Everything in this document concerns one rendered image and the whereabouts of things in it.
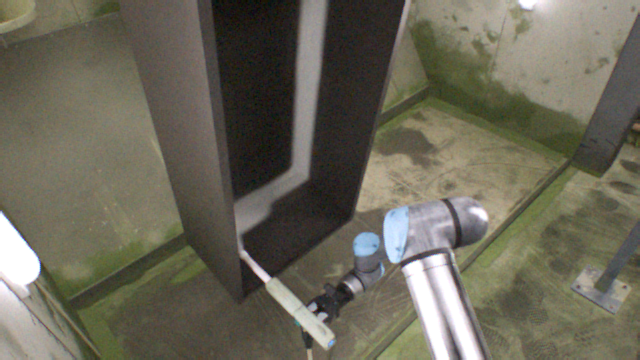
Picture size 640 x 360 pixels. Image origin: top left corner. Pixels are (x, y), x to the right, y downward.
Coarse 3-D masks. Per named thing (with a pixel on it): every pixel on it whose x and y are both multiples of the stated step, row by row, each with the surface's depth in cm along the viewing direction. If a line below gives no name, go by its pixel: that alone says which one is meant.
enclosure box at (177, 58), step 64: (128, 0) 86; (192, 0) 66; (256, 0) 117; (320, 0) 131; (384, 0) 113; (192, 64) 78; (256, 64) 132; (320, 64) 146; (384, 64) 124; (192, 128) 95; (256, 128) 153; (320, 128) 165; (192, 192) 123; (256, 192) 180; (320, 192) 189; (256, 256) 165
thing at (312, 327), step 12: (240, 252) 156; (252, 264) 152; (264, 276) 148; (276, 288) 143; (288, 300) 139; (288, 312) 140; (300, 312) 136; (300, 324) 137; (312, 324) 133; (324, 324) 133; (312, 336) 133; (324, 336) 129; (324, 348) 131
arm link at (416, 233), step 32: (384, 224) 96; (416, 224) 88; (448, 224) 88; (416, 256) 86; (448, 256) 86; (416, 288) 86; (448, 288) 83; (448, 320) 81; (448, 352) 79; (480, 352) 79
